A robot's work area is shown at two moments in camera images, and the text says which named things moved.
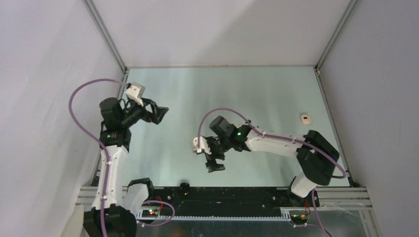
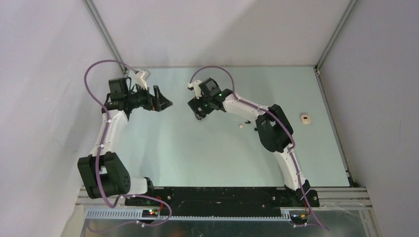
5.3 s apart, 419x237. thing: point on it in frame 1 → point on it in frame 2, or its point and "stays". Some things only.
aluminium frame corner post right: x=350 y=8 stays
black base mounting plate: x=241 y=199 stays
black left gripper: x=157 y=111 → x=161 y=102
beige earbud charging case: x=306 y=119 stays
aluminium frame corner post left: x=100 y=25 stays
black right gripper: x=211 y=164 → x=195 y=104
